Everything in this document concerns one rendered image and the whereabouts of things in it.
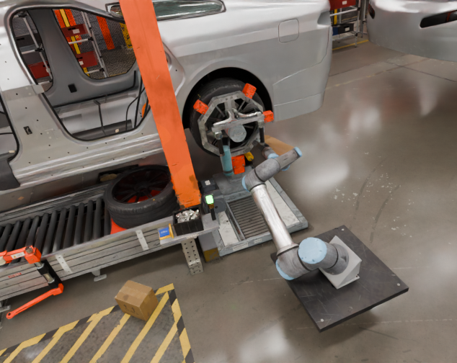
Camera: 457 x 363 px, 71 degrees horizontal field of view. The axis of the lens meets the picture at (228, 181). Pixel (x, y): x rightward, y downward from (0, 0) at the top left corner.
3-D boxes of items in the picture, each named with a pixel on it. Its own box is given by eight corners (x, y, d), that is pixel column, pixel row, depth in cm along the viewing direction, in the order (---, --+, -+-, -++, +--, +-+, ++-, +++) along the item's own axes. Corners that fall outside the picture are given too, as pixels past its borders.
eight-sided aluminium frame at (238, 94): (263, 144, 288) (258, 85, 257) (266, 148, 283) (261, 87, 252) (205, 160, 279) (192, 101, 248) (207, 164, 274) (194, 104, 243)
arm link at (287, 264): (305, 274, 184) (251, 165, 210) (282, 284, 193) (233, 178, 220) (316, 269, 195) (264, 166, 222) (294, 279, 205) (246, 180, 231)
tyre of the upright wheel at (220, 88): (246, 65, 271) (174, 94, 267) (256, 71, 252) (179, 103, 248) (263, 130, 310) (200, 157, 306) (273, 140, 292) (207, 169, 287)
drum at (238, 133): (239, 130, 273) (237, 114, 265) (248, 140, 256) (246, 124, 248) (223, 134, 271) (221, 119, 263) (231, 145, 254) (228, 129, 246)
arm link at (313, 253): (341, 262, 183) (324, 256, 173) (316, 274, 192) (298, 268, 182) (332, 238, 193) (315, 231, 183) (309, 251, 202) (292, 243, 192)
